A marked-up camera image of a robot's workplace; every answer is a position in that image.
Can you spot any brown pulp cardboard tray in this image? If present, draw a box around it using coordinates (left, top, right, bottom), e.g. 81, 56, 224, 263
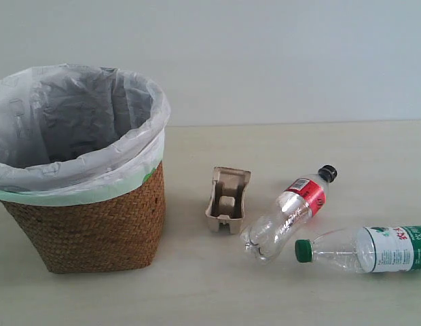
204, 167, 251, 234

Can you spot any clear bottle red label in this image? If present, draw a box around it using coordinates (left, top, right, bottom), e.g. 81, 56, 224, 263
241, 165, 337, 264

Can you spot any clear bottle green label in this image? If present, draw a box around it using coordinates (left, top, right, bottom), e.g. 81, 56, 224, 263
294, 225, 421, 274

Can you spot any woven wicker trash basket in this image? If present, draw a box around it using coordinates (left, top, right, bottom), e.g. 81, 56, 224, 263
2, 164, 166, 274

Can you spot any white plastic bin liner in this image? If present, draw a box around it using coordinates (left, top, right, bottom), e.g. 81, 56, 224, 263
0, 64, 170, 206

